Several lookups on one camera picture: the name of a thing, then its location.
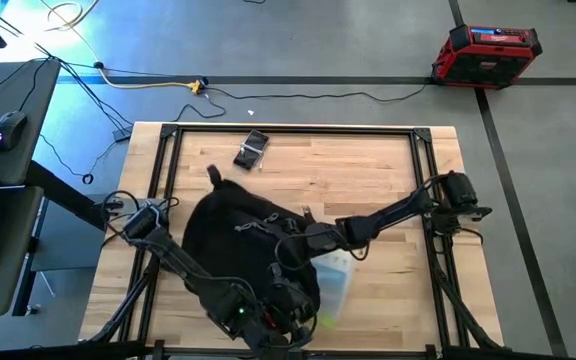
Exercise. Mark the clear yellow-trimmed zip pouch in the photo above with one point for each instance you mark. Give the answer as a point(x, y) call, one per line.
point(335, 280)

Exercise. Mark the black desk leg beam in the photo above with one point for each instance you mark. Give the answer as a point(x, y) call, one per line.
point(63, 192)

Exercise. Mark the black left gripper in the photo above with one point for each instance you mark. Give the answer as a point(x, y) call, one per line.
point(290, 310)

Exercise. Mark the small grey desk foot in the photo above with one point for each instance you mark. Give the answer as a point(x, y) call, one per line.
point(33, 309)

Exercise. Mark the grey desk foot plate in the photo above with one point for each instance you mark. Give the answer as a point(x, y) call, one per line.
point(68, 240)

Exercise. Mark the black metal table frame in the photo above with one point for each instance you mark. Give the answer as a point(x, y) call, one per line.
point(293, 129)

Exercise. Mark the dark grey desk top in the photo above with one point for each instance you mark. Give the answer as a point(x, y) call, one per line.
point(13, 240)
point(28, 125)

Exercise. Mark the red black jobsite radio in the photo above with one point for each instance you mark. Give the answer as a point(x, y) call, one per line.
point(483, 65)

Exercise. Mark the small white stick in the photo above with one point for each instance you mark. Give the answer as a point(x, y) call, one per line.
point(261, 162)

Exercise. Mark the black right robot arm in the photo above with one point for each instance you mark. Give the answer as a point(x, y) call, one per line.
point(398, 212)

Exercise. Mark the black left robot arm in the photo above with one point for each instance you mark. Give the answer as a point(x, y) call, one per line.
point(183, 260)

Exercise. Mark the black fabric backpack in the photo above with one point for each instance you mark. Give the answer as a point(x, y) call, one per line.
point(228, 235)

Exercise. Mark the black power adapter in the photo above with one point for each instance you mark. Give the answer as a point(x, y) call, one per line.
point(121, 135)

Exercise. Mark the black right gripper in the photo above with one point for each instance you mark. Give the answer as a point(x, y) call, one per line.
point(325, 237)

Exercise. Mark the black computer mouse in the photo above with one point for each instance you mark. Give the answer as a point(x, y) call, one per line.
point(9, 131)

